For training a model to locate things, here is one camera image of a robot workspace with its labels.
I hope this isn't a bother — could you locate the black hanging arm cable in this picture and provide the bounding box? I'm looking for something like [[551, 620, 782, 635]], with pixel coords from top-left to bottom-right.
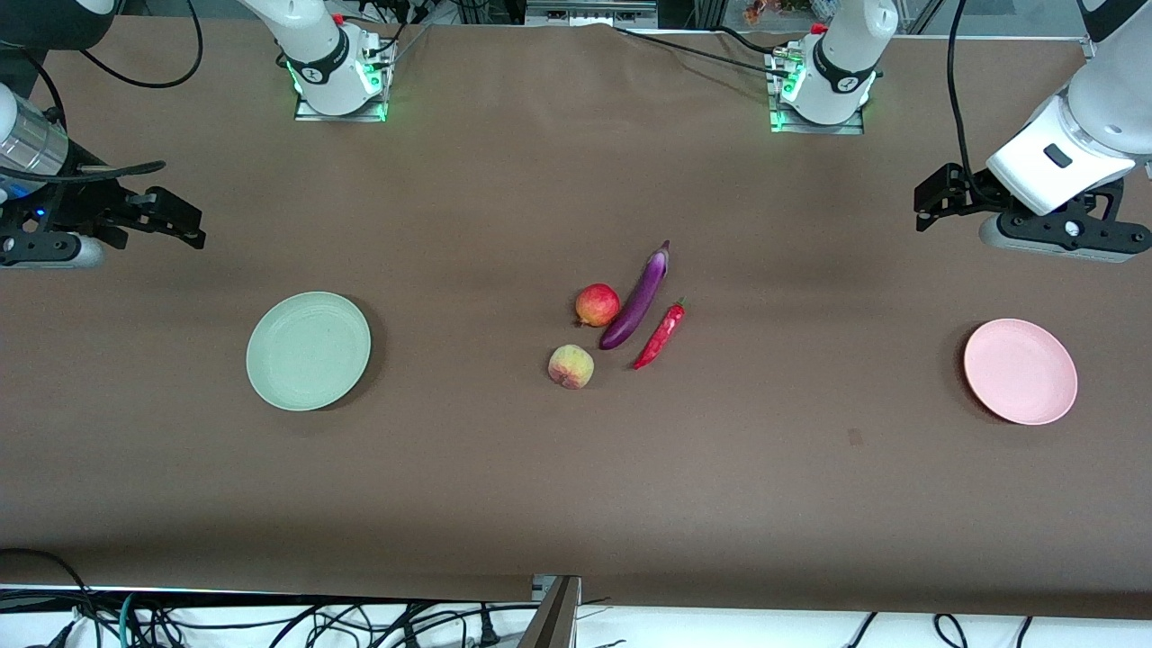
[[945, 0, 989, 201]]

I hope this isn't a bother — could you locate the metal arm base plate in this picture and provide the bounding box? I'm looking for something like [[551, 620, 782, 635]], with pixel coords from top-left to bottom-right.
[[768, 54, 867, 137], [293, 54, 390, 123]]

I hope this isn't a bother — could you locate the black looping cable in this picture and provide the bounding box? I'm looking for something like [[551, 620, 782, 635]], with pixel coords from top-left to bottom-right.
[[79, 0, 204, 90]]

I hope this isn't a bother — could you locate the light green plate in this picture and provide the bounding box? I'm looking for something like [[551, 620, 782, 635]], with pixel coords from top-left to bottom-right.
[[246, 291, 373, 412]]

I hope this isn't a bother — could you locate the red pomegranate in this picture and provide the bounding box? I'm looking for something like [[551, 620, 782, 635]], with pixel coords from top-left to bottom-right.
[[575, 283, 621, 329]]

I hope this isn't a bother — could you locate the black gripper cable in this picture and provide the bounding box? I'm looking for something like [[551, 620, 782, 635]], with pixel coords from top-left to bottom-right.
[[0, 160, 168, 185]]

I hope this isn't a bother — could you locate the orange background object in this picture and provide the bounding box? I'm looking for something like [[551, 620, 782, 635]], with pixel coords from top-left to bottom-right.
[[743, 0, 816, 25]]

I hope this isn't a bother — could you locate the brown tablecloth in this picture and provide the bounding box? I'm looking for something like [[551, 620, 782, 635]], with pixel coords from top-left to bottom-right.
[[0, 16, 1152, 620]]

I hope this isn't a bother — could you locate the pink plate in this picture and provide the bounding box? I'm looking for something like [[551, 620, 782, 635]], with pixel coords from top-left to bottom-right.
[[963, 318, 1078, 426]]

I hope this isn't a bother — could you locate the purple eggplant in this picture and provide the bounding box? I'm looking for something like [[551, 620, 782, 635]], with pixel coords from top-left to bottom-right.
[[598, 239, 671, 351]]

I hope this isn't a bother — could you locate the aluminium frame profile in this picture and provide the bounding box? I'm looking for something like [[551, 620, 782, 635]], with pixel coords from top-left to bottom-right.
[[517, 574, 583, 648]]

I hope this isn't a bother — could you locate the yellow-pink peach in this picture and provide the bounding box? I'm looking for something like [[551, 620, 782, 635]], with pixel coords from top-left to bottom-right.
[[547, 344, 595, 391]]

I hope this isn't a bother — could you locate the black cable across table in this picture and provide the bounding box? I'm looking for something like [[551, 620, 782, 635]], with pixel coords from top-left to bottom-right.
[[612, 25, 793, 78]]

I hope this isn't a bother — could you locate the red chili pepper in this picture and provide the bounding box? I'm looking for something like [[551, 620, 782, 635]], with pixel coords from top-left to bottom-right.
[[632, 298, 687, 371]]

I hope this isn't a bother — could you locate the grey metal equipment box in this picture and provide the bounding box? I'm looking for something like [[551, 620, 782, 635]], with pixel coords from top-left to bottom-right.
[[524, 0, 660, 28]]

